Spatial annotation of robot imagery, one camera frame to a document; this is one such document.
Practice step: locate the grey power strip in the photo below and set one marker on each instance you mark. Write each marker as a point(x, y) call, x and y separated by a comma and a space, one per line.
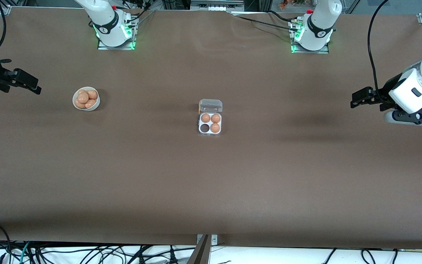
point(216, 5)

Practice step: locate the white round bowl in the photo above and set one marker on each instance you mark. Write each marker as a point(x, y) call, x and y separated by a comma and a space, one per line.
point(86, 109)

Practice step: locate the dark brown post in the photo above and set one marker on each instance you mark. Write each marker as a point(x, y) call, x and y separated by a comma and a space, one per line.
point(200, 255)

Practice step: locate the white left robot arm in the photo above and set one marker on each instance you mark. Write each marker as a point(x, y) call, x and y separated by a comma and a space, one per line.
point(321, 22)

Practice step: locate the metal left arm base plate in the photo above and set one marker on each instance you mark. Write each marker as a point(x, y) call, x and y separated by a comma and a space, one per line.
point(321, 51)

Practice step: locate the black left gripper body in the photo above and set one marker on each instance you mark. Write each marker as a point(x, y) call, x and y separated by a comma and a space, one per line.
point(383, 98)

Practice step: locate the black left camera bracket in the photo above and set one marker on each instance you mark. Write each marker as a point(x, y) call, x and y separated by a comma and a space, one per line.
point(405, 115)

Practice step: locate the small orange object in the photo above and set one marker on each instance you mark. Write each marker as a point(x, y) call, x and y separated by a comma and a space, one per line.
point(283, 3)

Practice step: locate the small metal table bracket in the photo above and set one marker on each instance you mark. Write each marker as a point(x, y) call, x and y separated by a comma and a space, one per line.
point(214, 240)

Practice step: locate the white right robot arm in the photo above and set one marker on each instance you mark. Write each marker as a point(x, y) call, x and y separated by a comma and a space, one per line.
point(108, 25)

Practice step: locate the clear plastic egg box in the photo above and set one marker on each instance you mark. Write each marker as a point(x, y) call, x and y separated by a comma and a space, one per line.
point(211, 104)

